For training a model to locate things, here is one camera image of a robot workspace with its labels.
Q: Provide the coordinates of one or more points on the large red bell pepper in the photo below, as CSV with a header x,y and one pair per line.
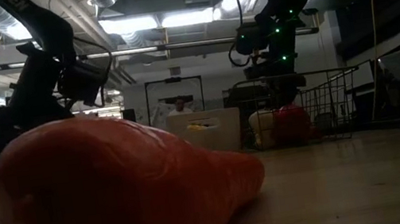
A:
x,y
292,125

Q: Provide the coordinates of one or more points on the white garlic bulb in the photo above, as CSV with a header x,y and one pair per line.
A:
x,y
263,130

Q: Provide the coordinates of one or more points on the yellow lemon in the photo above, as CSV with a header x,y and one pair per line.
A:
x,y
196,127

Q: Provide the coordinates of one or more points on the orange carrot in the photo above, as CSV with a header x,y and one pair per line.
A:
x,y
116,193

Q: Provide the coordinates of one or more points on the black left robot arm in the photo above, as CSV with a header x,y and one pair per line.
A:
x,y
46,28

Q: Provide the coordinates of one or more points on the small black box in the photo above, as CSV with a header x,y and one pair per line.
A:
x,y
128,117

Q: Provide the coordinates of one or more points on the person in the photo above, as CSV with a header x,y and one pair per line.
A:
x,y
180,107

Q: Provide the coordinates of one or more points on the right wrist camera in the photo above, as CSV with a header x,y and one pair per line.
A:
x,y
251,39

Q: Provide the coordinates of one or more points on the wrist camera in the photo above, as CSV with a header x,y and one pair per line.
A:
x,y
82,82
251,39

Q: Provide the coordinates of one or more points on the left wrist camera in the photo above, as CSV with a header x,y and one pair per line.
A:
x,y
82,82

